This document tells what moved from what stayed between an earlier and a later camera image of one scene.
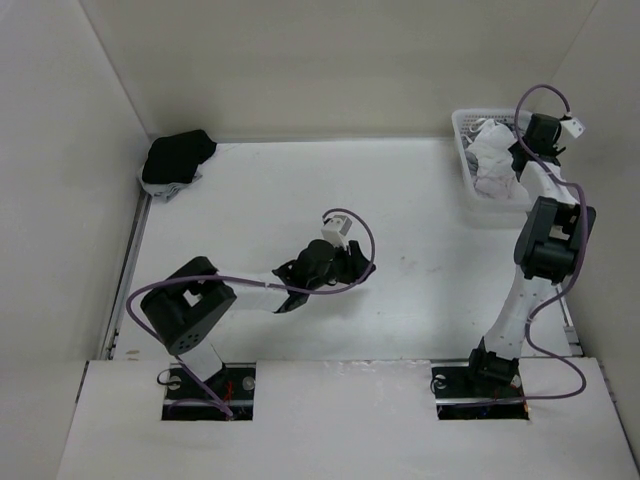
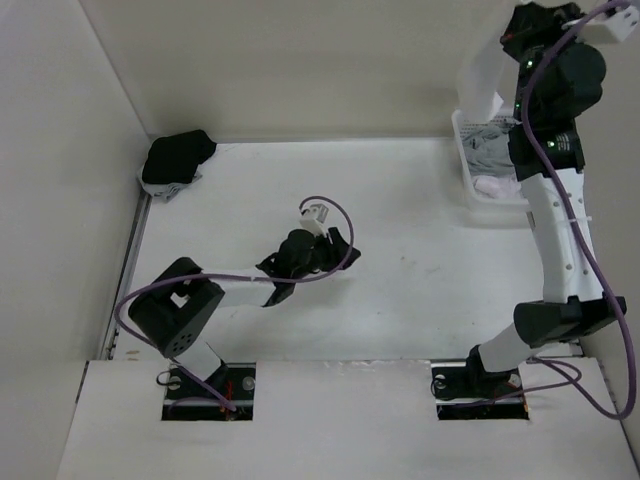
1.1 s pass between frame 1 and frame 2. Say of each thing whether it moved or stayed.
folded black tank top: stayed
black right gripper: moved
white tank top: moved
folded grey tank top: stayed
